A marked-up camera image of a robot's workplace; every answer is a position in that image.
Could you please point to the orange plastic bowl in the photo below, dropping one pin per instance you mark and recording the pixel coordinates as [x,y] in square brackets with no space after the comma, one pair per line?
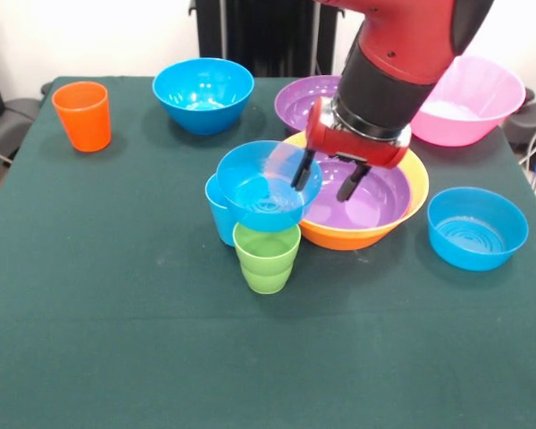
[344,239]

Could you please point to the shallow blue plastic bowl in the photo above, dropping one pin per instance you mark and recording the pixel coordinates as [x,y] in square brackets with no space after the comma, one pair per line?
[254,196]
[478,232]

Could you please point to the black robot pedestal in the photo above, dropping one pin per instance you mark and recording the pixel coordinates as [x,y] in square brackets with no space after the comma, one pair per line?
[259,36]

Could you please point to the pink plastic bowl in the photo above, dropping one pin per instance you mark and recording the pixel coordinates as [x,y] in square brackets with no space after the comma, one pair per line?
[473,120]

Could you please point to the light blue plastic cup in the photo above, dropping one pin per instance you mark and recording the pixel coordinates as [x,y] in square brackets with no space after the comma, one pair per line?
[219,219]

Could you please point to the dark green tablecloth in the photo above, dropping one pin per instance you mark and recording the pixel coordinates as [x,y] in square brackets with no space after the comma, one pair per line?
[268,357]

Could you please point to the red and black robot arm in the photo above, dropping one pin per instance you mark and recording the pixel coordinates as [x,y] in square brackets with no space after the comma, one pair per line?
[397,58]

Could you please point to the orange plastic cup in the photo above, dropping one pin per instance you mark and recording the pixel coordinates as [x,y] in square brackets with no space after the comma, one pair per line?
[82,120]

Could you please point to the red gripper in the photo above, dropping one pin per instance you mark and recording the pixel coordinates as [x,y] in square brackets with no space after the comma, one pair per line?
[353,145]

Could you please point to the green plastic cup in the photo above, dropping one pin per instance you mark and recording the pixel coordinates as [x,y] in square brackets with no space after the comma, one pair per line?
[265,259]

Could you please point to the deep blue plastic bowl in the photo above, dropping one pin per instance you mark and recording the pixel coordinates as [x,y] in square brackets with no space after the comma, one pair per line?
[203,98]

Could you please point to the purple plastic bowl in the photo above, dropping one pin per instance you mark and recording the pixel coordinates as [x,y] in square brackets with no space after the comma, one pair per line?
[295,100]
[379,201]

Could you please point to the black rounded equipment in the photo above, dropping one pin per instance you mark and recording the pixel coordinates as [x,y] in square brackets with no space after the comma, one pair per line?
[533,120]

